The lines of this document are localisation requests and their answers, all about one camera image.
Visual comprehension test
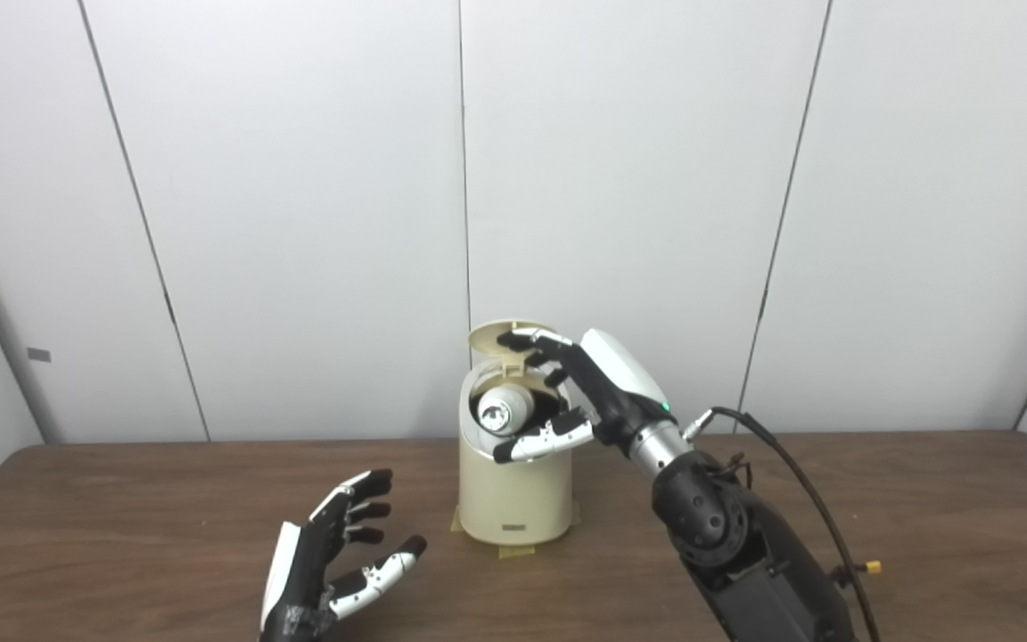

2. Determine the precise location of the small white plastic bottle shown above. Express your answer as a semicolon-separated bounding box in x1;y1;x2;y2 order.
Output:
476;383;539;436

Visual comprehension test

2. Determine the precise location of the cream round bin lid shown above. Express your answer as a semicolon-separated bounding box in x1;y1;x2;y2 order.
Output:
467;318;559;375

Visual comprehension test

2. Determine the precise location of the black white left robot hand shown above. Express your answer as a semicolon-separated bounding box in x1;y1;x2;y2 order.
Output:
259;469;428;642

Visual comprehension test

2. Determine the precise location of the cream-colored bin body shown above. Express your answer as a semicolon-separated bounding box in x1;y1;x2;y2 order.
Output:
458;357;574;546

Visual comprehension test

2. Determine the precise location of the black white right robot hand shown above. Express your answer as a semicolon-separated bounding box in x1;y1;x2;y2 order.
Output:
493;327;688;465

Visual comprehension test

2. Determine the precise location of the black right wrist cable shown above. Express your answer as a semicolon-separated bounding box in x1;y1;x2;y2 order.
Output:
683;407;880;642

